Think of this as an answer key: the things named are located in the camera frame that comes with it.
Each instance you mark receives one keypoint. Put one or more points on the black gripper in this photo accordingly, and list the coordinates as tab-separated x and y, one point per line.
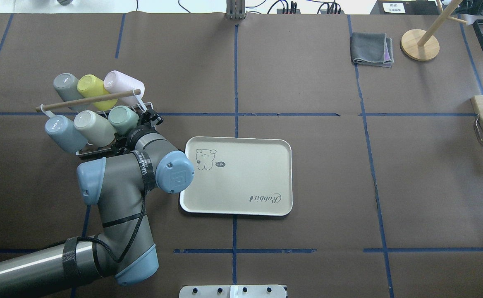
135	135

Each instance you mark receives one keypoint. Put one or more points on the green cup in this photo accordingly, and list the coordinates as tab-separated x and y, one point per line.
123	119

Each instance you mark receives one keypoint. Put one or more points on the cream rabbit tray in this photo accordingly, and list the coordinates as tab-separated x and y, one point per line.
243	176

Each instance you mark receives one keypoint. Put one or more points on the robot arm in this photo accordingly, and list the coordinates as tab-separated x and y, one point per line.
125	249

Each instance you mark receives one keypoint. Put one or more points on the cream cup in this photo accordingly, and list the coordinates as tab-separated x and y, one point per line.
95	128

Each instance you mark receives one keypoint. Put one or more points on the pink cup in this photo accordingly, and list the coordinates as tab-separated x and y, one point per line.
117	82

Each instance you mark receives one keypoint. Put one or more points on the yellow cup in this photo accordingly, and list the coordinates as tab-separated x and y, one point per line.
91	86

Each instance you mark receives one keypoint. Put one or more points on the blue cup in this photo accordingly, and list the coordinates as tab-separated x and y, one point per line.
63	132

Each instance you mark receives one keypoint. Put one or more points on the grey cup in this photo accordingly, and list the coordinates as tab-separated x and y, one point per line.
65	85

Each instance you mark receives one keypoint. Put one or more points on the white cup rack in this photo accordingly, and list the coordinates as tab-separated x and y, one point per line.
91	151

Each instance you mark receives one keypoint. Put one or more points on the folded grey cloth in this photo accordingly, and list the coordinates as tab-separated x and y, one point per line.
374	49

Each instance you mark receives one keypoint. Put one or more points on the black box with label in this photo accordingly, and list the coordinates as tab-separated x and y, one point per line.
410	7

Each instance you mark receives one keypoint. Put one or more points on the wooden mug tree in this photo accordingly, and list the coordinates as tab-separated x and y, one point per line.
421	45

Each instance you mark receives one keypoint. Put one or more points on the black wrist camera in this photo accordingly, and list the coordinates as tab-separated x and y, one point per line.
150	118

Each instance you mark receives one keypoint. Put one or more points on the aluminium frame post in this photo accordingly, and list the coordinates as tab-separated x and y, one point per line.
235	9

